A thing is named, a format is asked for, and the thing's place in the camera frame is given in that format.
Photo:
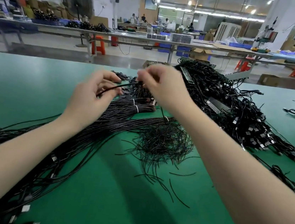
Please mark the white plastic bag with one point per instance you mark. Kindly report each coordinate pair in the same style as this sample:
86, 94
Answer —
171, 25

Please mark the stack of dark trays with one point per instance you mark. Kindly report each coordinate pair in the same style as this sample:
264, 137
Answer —
156, 36

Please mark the person's left forearm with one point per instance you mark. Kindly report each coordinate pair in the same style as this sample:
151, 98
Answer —
15, 164

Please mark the closed cardboard box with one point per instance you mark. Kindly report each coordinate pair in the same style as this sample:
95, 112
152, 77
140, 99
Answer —
268, 80

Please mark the stack of grey trays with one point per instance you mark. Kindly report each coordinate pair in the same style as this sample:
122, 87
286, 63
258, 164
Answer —
181, 38

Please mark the person's right fingers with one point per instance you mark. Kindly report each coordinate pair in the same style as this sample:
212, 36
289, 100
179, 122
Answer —
148, 74

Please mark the shallow blue tray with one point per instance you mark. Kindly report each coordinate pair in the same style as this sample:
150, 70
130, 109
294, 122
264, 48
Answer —
241, 45

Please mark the open cardboard box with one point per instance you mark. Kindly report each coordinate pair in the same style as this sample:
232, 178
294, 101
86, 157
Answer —
201, 54

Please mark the person's right hand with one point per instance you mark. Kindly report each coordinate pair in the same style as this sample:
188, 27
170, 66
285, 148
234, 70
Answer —
167, 89

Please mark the person's left hand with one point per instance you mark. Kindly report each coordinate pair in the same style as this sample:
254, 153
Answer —
87, 103

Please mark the long grey work table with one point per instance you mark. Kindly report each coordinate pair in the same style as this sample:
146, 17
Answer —
135, 39

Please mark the blue plastic crate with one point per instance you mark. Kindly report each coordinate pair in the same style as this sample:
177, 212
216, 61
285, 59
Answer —
164, 48
183, 51

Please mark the pile of black twist ties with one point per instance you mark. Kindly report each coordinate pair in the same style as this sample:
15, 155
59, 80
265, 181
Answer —
163, 144

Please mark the white air cooler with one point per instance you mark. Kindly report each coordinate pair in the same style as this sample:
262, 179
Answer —
227, 31

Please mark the person's right forearm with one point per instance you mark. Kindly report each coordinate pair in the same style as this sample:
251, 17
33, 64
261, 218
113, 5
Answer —
241, 181

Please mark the green pneumatic press machine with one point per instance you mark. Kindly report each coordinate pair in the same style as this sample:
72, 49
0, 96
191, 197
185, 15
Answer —
265, 36

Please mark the person's left thumb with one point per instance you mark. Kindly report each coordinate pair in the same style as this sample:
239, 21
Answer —
109, 75

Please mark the stack of cardboard boxes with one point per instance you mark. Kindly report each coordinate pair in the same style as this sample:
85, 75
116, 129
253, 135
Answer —
46, 6

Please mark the black standing fan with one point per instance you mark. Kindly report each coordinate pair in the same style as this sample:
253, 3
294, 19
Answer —
76, 2

